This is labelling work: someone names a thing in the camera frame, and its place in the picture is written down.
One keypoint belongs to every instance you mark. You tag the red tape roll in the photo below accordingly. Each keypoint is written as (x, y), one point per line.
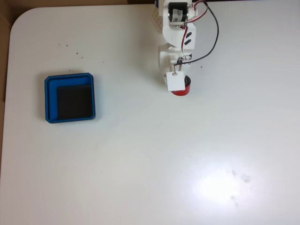
(187, 88)

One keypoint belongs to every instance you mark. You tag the blue square box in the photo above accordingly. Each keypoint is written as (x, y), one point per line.
(51, 103)

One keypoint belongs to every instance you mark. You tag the white perforated plate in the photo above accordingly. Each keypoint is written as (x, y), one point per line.
(155, 18)

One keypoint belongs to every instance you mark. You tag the blue clamp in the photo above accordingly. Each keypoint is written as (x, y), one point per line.
(156, 3)

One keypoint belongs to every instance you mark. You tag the black pad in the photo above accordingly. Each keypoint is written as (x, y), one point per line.
(75, 102)

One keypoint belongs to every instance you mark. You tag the white camera box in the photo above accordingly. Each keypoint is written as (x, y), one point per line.
(175, 81)

